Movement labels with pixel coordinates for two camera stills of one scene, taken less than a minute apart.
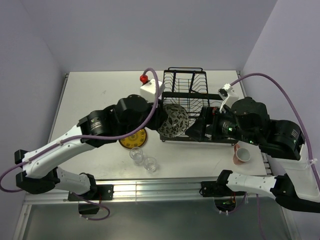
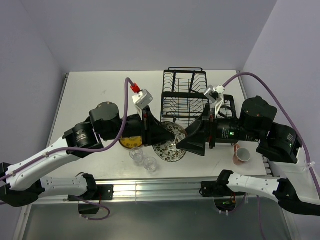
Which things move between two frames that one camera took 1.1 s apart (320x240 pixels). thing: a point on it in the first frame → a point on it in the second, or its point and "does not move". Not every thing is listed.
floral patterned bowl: (177, 122) → (168, 151)
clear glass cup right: (150, 164) does not move
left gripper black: (159, 117) → (152, 131)
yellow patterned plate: (135, 140) does not move
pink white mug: (241, 155) does not move
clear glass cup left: (136, 155) does not move
